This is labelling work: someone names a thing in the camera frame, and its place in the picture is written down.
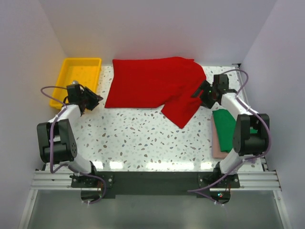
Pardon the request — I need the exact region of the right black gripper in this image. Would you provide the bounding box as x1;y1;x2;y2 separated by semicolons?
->
191;80;217;109

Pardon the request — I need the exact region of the red t shirt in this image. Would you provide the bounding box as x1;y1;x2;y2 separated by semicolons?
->
105;57;206;129

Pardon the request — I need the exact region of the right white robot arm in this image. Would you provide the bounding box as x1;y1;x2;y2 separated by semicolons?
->
192;73;271;187

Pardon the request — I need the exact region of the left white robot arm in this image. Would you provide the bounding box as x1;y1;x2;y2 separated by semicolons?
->
37;81;103;187

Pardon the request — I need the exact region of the yellow plastic bin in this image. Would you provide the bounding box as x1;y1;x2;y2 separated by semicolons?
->
49;58;102;110

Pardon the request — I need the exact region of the green folded t shirt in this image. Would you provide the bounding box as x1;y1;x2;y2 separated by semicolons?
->
212;108;259;154

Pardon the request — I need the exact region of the pink folded t shirt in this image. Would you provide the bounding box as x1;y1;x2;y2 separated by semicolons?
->
211;114;257;164

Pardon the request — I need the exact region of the aluminium frame rail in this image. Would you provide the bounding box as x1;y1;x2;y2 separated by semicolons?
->
30;171;281;191

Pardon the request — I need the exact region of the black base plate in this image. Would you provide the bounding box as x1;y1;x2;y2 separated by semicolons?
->
71;170;239;200

